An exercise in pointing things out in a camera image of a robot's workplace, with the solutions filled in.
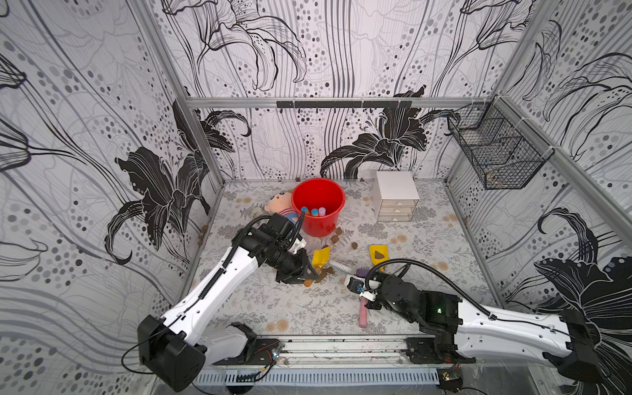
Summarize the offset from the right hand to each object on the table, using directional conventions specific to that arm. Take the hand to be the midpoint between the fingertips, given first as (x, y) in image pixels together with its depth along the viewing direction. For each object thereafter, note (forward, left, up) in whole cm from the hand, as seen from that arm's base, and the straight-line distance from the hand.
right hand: (359, 274), depth 73 cm
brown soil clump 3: (+22, +7, -15) cm, 28 cm away
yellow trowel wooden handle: (+6, +12, -1) cm, 13 cm away
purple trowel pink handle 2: (-11, -1, -13) cm, 17 cm away
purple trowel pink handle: (+21, +12, +4) cm, 24 cm away
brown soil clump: (+7, +11, -14) cm, 19 cm away
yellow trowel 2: (+14, -10, -14) cm, 23 cm away
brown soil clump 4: (+18, -1, -15) cm, 23 cm away
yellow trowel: (+23, +18, +3) cm, 29 cm away
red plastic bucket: (+28, +12, +2) cm, 30 cm away
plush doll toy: (+33, +29, -6) cm, 44 cm away
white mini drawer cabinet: (+33, -17, -3) cm, 38 cm away
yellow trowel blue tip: (+21, +14, +4) cm, 25 cm away
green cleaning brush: (+1, +5, +2) cm, 6 cm away
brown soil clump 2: (+25, +5, -15) cm, 30 cm away
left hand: (-4, +13, +4) cm, 14 cm away
